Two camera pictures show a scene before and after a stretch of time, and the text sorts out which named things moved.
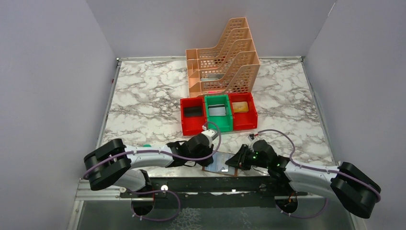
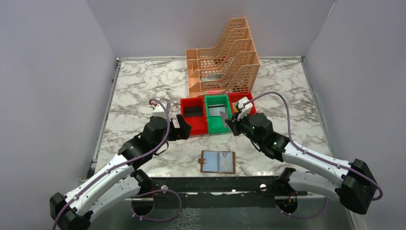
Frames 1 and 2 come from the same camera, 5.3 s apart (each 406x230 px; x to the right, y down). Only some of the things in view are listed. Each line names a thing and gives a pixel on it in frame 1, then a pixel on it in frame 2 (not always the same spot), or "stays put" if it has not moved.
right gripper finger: (239, 159) → (234, 125)
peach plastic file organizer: (232, 67) stays put
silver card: (217, 110) stays put
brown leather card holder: (219, 165) stays put
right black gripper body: (253, 160) → (245, 128)
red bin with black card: (193, 115) stays put
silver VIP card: (218, 163) → (224, 116)
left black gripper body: (205, 154) → (175, 133)
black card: (193, 111) stays put
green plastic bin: (219, 114) stays put
